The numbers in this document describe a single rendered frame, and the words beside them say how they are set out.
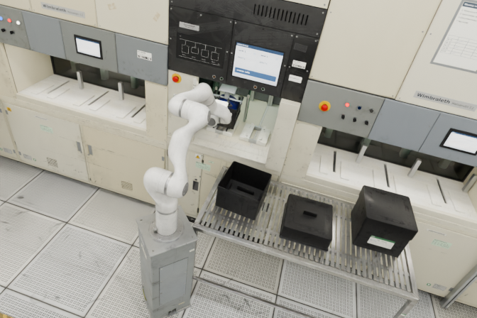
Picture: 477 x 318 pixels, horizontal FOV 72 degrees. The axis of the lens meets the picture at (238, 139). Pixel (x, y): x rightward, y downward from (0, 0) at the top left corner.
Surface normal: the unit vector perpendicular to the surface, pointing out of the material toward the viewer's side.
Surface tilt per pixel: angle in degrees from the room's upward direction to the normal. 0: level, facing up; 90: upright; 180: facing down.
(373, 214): 0
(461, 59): 90
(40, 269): 0
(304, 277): 0
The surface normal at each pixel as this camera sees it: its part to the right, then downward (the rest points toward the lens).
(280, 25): -0.27, 0.53
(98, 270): 0.14, -0.80
